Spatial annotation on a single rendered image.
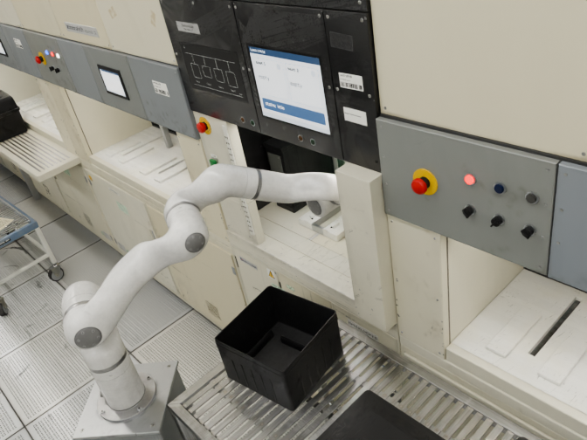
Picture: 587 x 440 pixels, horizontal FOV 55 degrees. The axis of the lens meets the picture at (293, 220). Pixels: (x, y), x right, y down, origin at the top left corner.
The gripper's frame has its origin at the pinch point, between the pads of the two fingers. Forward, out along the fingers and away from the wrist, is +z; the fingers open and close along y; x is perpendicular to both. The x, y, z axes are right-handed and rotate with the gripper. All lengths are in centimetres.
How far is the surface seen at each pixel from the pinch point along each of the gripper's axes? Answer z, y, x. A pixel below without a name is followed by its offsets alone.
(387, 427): -59, 48, -35
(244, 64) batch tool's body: -30, -22, 41
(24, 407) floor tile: -126, -142, -122
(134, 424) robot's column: -103, -16, -45
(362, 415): -61, 41, -35
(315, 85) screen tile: -29.9, 7.1, 39.1
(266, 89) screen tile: -30.1, -13.8, 34.5
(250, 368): -71, 5, -34
